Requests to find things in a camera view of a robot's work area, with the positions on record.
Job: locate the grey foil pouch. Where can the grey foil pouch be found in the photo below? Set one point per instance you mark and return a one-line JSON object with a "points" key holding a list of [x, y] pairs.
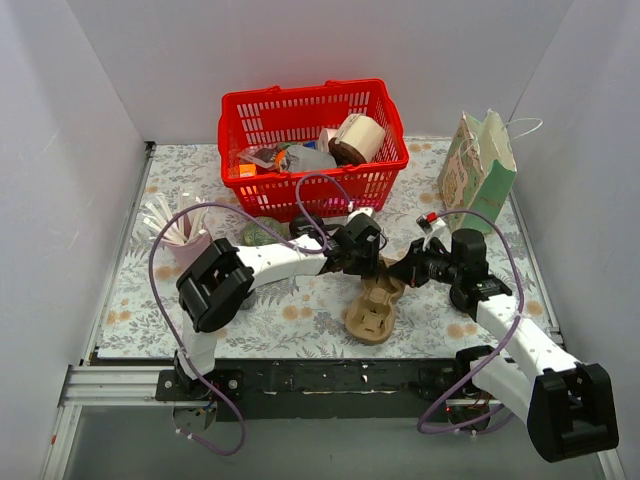
{"points": [[300, 159]]}

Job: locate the green netted melon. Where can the green netted melon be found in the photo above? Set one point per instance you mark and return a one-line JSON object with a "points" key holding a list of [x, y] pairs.
{"points": [[254, 235]]}

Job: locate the brown cardboard cup carrier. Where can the brown cardboard cup carrier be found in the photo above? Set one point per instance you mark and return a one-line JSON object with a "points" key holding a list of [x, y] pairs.
{"points": [[371, 316]]}

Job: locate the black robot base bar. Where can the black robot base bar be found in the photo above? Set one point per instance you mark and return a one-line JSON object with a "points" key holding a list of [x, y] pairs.
{"points": [[332, 388]]}

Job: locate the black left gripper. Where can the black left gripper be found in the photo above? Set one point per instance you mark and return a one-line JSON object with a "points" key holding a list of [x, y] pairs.
{"points": [[370, 262]]}

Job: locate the pink cup of straws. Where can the pink cup of straws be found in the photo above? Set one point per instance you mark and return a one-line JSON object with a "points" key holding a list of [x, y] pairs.
{"points": [[188, 237]]}

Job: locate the black paper coffee cup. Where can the black paper coffee cup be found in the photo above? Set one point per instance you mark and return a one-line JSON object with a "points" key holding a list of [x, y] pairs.
{"points": [[301, 225]]}

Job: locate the green illustrated paper bag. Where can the green illustrated paper bag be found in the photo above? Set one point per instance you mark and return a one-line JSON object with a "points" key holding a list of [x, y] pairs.
{"points": [[478, 172]]}

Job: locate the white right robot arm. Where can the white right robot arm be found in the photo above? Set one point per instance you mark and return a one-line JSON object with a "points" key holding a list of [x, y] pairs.
{"points": [[567, 405]]}

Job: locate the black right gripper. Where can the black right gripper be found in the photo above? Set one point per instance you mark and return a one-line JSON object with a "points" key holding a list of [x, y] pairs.
{"points": [[412, 263]]}

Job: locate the floral patterned table mat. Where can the floral patterned table mat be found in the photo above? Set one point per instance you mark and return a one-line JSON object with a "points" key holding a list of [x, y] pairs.
{"points": [[301, 317]]}

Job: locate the red plastic shopping basket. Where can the red plastic shopping basket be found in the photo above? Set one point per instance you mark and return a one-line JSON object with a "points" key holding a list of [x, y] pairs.
{"points": [[256, 125]]}

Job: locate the orange snack box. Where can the orange snack box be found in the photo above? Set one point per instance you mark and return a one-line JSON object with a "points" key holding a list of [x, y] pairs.
{"points": [[247, 170]]}

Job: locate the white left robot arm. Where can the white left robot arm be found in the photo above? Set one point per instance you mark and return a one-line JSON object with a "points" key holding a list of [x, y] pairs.
{"points": [[215, 286]]}

